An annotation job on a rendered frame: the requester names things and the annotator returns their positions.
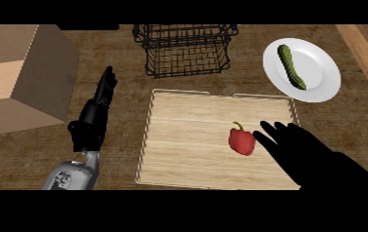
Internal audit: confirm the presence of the brown wooden cabinet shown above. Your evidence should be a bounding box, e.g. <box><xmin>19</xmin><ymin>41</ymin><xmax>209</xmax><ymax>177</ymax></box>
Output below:
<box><xmin>0</xmin><ymin>23</ymin><xmax>81</xmax><ymax>135</ymax></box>

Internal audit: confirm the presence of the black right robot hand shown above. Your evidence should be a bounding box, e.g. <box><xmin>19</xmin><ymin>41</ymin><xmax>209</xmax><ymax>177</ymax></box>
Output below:
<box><xmin>252</xmin><ymin>120</ymin><xmax>368</xmax><ymax>191</ymax></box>

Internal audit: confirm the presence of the green cucumber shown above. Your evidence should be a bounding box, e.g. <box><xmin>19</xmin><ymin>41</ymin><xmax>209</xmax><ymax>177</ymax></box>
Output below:
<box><xmin>275</xmin><ymin>44</ymin><xmax>308</xmax><ymax>92</ymax></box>

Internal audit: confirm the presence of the pale wooden tray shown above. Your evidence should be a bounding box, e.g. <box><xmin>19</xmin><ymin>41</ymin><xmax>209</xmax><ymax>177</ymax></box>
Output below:
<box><xmin>134</xmin><ymin>88</ymin><xmax>302</xmax><ymax>191</ymax></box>

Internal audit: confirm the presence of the white plate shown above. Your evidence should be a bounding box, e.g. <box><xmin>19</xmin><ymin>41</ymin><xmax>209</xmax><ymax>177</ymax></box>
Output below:
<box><xmin>262</xmin><ymin>37</ymin><xmax>341</xmax><ymax>103</ymax></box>

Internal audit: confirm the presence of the red bell pepper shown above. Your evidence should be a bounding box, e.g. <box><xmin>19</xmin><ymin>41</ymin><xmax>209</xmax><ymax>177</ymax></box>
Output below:
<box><xmin>227</xmin><ymin>121</ymin><xmax>258</xmax><ymax>157</ymax></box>

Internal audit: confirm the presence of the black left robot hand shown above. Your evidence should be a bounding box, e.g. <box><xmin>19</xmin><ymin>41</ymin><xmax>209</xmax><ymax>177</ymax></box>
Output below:
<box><xmin>66</xmin><ymin>65</ymin><xmax>119</xmax><ymax>153</ymax></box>

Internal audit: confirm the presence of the pale wooden board edge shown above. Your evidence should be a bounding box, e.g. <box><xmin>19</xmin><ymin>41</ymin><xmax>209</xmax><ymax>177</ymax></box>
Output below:
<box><xmin>336</xmin><ymin>23</ymin><xmax>368</xmax><ymax>70</ymax></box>

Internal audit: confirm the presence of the black wire tiered basket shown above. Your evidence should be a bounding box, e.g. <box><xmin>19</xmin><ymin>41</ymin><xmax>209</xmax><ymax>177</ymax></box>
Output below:
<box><xmin>131</xmin><ymin>23</ymin><xmax>240</xmax><ymax>80</ymax></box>

